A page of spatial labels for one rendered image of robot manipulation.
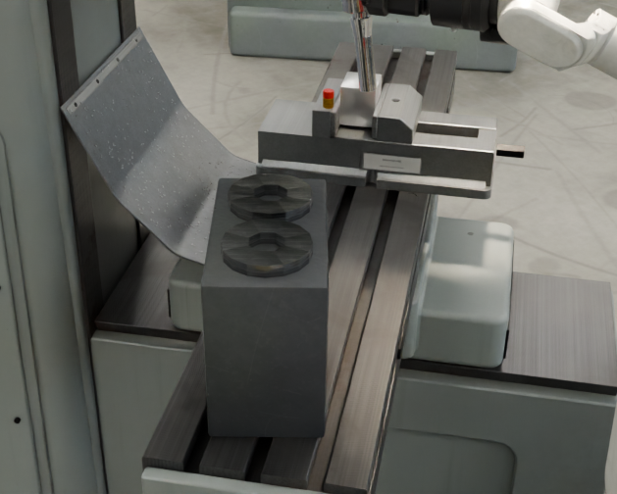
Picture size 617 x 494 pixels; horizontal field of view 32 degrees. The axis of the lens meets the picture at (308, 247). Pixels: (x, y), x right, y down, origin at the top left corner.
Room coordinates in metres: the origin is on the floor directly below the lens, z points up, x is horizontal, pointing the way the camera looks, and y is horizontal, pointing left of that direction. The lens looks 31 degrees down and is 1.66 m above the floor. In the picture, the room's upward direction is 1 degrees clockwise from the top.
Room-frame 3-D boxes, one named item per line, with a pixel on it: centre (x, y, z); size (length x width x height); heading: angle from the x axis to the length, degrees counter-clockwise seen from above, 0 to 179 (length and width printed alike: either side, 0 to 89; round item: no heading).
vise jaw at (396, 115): (1.44, -0.13, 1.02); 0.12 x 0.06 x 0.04; 169
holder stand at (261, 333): (0.93, 0.04, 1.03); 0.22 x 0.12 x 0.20; 0
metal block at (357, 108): (1.45, -0.07, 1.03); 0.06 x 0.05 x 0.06; 169
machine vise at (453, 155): (1.44, -0.10, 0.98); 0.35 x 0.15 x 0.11; 79
